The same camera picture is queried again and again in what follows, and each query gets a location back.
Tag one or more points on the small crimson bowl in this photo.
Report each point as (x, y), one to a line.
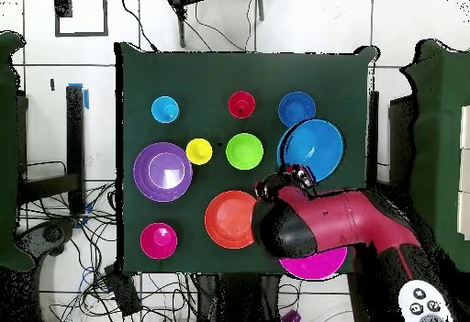
(158, 241)

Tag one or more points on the green bowl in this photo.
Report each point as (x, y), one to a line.
(244, 151)

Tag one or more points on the large pink bowl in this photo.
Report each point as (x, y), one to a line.
(315, 265)

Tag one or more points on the red cup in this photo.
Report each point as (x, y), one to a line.
(241, 104)

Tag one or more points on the large light blue bowl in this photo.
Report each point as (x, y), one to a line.
(314, 146)

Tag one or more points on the blue tape strip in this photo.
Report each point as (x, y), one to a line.
(86, 98)

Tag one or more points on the black tripod stand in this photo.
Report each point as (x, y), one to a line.
(181, 21)

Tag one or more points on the yellow cup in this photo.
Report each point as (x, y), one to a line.
(198, 151)

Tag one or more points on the light blue cup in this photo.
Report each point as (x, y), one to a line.
(165, 109)

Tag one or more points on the black power strip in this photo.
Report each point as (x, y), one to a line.
(123, 292)

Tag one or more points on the black metal frame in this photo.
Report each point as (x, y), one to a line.
(75, 146)
(400, 135)

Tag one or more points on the side table with green cloth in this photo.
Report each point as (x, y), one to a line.
(440, 135)
(7, 153)

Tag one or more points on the purple bowl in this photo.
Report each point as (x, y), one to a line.
(162, 172)

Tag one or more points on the white boxes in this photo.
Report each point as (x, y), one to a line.
(465, 171)

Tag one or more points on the dark green tablecloth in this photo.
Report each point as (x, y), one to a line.
(220, 76)

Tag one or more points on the small dark blue bowl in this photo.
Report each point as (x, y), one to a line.
(295, 107)

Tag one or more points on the orange bowl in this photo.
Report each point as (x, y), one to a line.
(227, 219)

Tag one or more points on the small purple object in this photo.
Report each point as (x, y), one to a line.
(291, 316)

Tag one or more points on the dark square floor frame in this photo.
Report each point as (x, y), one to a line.
(105, 17)

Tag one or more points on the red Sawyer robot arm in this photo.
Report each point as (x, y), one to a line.
(341, 219)

